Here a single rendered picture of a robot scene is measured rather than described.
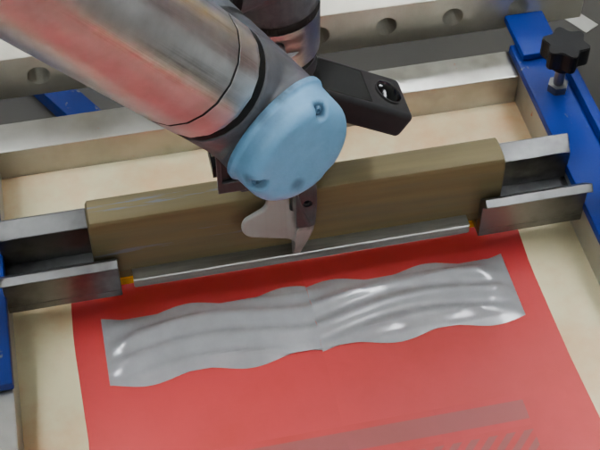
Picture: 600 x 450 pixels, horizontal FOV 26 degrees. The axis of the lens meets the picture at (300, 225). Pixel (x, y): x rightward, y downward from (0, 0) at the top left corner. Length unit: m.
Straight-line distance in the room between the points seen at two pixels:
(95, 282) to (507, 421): 0.36
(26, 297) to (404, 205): 0.33
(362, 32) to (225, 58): 0.60
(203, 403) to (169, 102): 0.43
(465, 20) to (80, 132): 0.40
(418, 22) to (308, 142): 0.56
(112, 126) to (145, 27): 0.59
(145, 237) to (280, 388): 0.17
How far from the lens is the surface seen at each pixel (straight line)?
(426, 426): 1.07
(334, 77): 1.02
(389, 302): 1.13
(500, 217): 1.15
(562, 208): 1.17
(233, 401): 1.08
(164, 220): 1.07
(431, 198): 1.13
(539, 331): 1.13
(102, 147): 1.24
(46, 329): 1.14
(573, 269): 1.18
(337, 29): 1.28
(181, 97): 0.70
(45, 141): 1.24
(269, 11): 0.91
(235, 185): 1.03
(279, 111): 0.74
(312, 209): 1.04
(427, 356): 1.11
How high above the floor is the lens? 1.86
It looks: 49 degrees down
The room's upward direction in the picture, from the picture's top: straight up
